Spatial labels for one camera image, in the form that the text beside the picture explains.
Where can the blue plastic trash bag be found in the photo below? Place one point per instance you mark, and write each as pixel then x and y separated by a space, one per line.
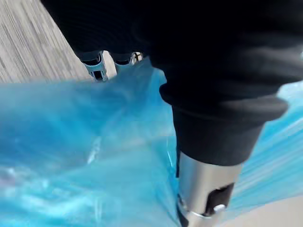
pixel 78 146

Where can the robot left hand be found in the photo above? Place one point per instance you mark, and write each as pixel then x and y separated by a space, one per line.
pixel 203 71

